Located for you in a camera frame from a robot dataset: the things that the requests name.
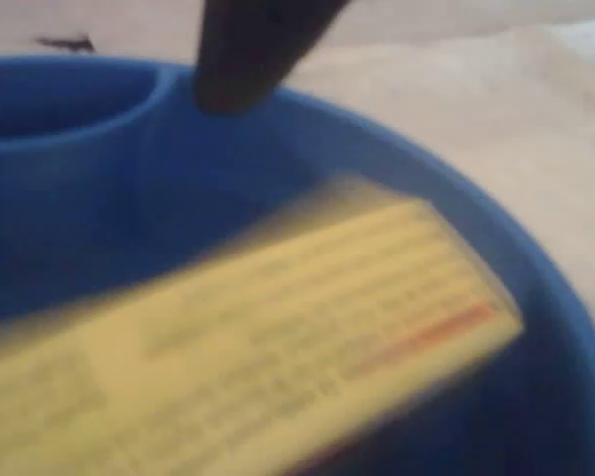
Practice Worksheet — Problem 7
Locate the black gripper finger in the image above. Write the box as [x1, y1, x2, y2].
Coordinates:
[191, 0, 351, 116]

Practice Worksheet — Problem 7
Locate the yellow medicine box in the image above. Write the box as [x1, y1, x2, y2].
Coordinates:
[0, 174, 526, 476]

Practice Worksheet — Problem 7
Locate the blue plastic bowl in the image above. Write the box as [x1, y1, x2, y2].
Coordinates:
[0, 55, 595, 476]

